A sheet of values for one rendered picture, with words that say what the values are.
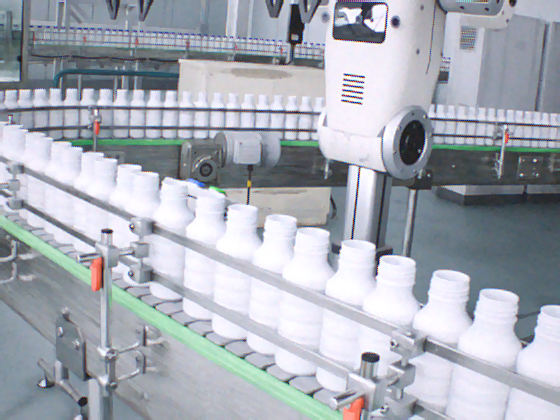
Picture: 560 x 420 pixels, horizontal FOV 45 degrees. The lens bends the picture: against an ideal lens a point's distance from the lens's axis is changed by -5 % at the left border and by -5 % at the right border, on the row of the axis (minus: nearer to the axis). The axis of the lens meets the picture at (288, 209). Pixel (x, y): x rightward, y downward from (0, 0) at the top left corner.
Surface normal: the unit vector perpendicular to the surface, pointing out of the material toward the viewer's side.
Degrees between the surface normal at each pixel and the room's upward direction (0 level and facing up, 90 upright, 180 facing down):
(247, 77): 90
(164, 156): 90
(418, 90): 101
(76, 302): 90
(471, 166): 90
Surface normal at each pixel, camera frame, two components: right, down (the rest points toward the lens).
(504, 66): 0.43, 0.25
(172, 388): -0.72, 0.10
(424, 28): 0.69, 0.22
